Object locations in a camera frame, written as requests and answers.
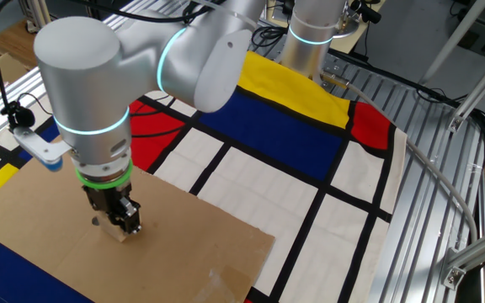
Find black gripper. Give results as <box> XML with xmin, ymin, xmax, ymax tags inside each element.
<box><xmin>82</xmin><ymin>180</ymin><xmax>143</xmax><ymax>236</ymax></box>

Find small wooden block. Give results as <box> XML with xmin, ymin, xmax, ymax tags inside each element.
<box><xmin>97</xmin><ymin>212</ymin><xmax>139</xmax><ymax>244</ymax></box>

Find colour block patterned cloth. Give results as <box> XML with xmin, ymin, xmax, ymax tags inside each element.
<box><xmin>0</xmin><ymin>50</ymin><xmax>408</xmax><ymax>303</ymax></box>

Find brown cardboard sheet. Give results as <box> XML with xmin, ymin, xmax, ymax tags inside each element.
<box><xmin>0</xmin><ymin>138</ymin><xmax>276</xmax><ymax>303</ymax></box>

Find dark equipment cabinet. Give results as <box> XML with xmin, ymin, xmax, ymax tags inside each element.
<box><xmin>18</xmin><ymin>0</ymin><xmax>104</xmax><ymax>26</ymax></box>

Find black webcam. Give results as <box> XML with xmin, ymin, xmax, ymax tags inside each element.
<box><xmin>349</xmin><ymin>0</ymin><xmax>382</xmax><ymax>25</ymax></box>

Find pale grey slanted leg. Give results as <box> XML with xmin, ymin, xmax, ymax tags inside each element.
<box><xmin>418</xmin><ymin>0</ymin><xmax>485</xmax><ymax>85</ymax></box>

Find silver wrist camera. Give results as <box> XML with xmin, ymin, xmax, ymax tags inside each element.
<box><xmin>13</xmin><ymin>125</ymin><xmax>73</xmax><ymax>173</ymax></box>

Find aluminium table edge rail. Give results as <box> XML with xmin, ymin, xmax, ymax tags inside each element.
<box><xmin>0</xmin><ymin>0</ymin><xmax>172</xmax><ymax>152</ymax></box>

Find aluminium frame strut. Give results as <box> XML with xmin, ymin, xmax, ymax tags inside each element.
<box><xmin>447</xmin><ymin>49</ymin><xmax>485</xmax><ymax>134</ymax></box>
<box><xmin>439</xmin><ymin>219</ymin><xmax>485</xmax><ymax>291</ymax></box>
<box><xmin>30</xmin><ymin>0</ymin><xmax>52</xmax><ymax>33</ymax></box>

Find black coiled cables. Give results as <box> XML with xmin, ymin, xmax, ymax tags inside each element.
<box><xmin>250</xmin><ymin>24</ymin><xmax>290</xmax><ymax>50</ymax></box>

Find grey cable with brass plug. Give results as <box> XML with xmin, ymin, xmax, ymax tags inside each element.
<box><xmin>320</xmin><ymin>70</ymin><xmax>479</xmax><ymax>244</ymax></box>

